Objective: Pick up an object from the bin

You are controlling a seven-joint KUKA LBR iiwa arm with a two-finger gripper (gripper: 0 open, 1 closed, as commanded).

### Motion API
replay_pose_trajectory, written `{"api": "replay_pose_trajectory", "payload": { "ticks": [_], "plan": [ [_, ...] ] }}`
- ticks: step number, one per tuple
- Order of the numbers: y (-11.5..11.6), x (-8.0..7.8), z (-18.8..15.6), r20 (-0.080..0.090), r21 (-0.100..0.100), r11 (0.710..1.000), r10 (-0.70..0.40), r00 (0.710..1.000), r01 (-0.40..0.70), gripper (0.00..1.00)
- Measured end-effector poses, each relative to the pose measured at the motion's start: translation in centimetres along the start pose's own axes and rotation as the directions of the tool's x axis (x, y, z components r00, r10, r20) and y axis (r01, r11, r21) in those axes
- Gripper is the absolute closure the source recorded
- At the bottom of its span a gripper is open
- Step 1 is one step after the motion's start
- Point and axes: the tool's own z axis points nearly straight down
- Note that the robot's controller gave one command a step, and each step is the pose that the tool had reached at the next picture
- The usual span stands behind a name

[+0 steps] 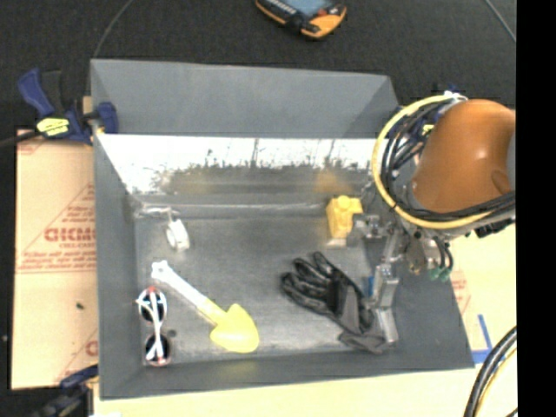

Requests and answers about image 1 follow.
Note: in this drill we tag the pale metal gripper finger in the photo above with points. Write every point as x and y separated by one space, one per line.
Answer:
386 302
372 227

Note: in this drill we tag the yellow toy block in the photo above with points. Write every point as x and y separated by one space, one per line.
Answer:
343 217

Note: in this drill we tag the black glove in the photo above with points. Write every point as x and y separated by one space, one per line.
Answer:
321 289

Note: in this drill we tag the grey metal bin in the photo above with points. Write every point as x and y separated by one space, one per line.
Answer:
260 250

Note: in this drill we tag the black and white sunglasses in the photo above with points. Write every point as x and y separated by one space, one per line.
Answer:
153 306

